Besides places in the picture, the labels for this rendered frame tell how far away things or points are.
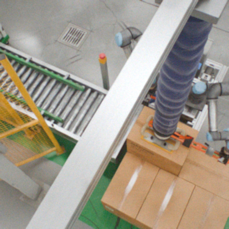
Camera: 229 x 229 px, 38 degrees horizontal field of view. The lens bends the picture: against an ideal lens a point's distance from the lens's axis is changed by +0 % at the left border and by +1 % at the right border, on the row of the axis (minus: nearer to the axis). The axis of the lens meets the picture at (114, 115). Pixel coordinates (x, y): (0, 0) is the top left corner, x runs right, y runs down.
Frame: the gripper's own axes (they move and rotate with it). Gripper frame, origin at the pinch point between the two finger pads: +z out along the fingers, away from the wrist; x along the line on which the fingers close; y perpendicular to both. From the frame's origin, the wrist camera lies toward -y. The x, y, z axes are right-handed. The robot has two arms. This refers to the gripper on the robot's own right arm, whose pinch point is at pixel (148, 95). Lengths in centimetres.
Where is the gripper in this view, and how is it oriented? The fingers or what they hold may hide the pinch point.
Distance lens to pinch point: 333.3
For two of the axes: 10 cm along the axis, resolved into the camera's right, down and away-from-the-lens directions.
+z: 0.5, 4.1, 9.1
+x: 4.9, -8.0, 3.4
